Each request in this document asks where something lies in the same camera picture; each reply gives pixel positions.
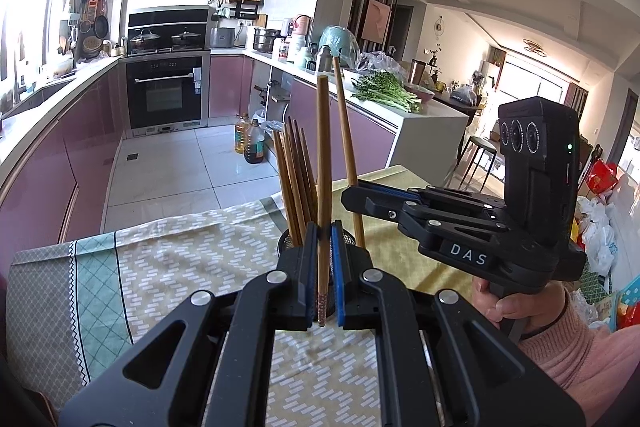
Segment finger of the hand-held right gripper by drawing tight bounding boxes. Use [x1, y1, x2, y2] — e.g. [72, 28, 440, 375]
[357, 181, 504, 216]
[341, 186, 502, 249]

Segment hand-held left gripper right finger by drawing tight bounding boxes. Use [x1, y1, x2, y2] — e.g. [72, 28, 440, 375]
[330, 219, 586, 427]

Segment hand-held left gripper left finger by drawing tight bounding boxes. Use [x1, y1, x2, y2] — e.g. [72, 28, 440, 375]
[57, 221, 321, 427]

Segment black mesh utensil holder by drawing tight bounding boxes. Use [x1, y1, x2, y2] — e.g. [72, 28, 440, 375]
[277, 227, 368, 258]

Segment red-ended wooden chopstick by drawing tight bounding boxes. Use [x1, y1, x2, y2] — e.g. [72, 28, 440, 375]
[332, 56, 367, 249]
[316, 75, 331, 328]

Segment bundle of wooden chopsticks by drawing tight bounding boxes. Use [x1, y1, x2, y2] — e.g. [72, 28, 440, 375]
[271, 116, 319, 248]

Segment person's right forearm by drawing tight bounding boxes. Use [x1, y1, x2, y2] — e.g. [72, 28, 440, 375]
[517, 287, 640, 413]

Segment hanging kitchen utensils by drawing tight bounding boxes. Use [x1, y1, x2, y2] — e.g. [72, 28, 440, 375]
[59, 0, 111, 58]

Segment person's right hand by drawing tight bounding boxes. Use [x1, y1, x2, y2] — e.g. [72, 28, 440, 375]
[472, 279, 571, 340]

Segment round stool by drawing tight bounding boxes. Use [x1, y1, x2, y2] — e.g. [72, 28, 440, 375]
[457, 136, 501, 188]

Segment white plastic bags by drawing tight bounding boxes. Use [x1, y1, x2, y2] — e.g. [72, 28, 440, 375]
[572, 194, 621, 278]

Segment pink bowl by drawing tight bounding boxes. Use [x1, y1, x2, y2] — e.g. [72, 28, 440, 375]
[402, 84, 436, 104]

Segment bunch of green vegetables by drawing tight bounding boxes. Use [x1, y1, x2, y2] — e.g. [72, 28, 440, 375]
[350, 71, 423, 114]

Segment dark bag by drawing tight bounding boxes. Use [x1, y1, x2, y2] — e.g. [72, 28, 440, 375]
[450, 84, 480, 105]

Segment patterned tablecloth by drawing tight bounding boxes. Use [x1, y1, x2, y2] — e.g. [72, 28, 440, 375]
[5, 164, 481, 427]

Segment clear plastic bag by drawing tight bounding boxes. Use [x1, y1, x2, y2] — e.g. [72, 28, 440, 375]
[356, 51, 408, 80]

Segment living room ceiling lamp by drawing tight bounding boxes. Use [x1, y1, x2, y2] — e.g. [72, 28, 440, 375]
[522, 38, 551, 58]

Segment yellow cooking oil bottle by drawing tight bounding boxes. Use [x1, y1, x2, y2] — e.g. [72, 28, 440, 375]
[234, 113, 251, 155]

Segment teal kitchen appliance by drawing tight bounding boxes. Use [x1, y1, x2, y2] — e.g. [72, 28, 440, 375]
[318, 25, 358, 68]

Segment pink kitchen counter unit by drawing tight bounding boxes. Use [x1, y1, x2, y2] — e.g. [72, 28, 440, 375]
[207, 47, 471, 188]
[0, 54, 128, 268]

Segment steel stockpot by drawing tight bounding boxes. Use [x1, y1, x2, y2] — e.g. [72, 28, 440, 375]
[252, 27, 281, 54]

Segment black built-in oven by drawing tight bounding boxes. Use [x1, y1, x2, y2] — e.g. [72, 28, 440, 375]
[124, 52, 211, 132]

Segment black lidded cooking pot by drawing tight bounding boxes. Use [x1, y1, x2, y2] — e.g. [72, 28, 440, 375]
[129, 29, 162, 50]
[171, 29, 205, 48]

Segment black integrated stove hood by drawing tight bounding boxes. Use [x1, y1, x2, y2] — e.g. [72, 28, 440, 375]
[126, 6, 212, 56]

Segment framed wall picture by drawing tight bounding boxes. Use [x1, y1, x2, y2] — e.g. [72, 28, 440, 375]
[362, 0, 393, 42]

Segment black wall rack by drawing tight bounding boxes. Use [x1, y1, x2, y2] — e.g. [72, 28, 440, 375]
[210, 0, 265, 22]

